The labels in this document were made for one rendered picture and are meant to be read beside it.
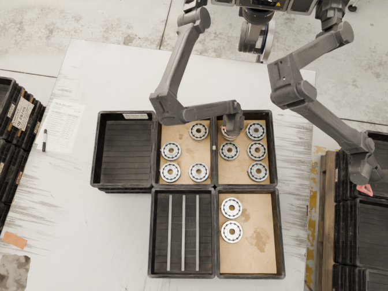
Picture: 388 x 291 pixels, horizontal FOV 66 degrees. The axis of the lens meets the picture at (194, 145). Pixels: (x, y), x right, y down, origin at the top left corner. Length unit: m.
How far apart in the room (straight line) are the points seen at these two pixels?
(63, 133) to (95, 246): 0.68
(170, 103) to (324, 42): 0.54
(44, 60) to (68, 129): 1.36
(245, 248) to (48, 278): 1.01
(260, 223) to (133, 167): 0.70
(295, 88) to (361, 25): 2.56
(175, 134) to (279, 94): 0.84
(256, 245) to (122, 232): 0.70
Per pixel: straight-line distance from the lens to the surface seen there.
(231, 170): 1.55
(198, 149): 1.57
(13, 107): 2.41
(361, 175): 1.14
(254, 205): 1.53
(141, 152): 1.60
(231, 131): 1.31
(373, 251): 2.21
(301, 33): 3.12
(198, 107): 1.07
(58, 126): 1.96
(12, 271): 1.90
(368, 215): 2.22
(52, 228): 1.82
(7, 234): 1.93
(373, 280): 2.08
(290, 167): 1.75
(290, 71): 0.87
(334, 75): 2.96
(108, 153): 1.65
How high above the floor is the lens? 2.33
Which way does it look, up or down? 72 degrees down
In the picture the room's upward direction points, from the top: 5 degrees counter-clockwise
